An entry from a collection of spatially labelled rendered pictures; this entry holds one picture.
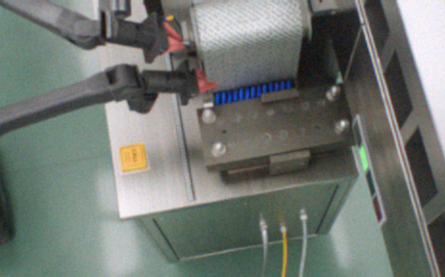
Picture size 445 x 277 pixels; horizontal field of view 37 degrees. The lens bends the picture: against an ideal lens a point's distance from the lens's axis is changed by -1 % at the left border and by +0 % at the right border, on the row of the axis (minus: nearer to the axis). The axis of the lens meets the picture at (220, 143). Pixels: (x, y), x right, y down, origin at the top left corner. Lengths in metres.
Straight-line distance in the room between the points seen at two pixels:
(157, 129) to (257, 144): 0.32
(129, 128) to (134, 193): 0.19
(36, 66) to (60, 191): 0.60
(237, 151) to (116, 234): 1.15
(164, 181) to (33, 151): 1.20
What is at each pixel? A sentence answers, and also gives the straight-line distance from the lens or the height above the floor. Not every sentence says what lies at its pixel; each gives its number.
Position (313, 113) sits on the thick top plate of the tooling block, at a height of 1.03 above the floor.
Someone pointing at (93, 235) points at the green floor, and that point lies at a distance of 2.76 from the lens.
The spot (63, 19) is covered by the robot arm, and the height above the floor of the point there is 1.39.
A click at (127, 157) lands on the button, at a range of 1.83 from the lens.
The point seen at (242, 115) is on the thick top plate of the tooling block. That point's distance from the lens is 1.73.
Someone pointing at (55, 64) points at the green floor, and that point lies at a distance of 3.07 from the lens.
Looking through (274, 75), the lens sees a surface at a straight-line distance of 1.73.
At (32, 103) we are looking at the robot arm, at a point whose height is 1.22.
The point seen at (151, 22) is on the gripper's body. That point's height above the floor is 1.31.
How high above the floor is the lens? 2.63
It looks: 70 degrees down
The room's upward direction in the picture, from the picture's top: 8 degrees counter-clockwise
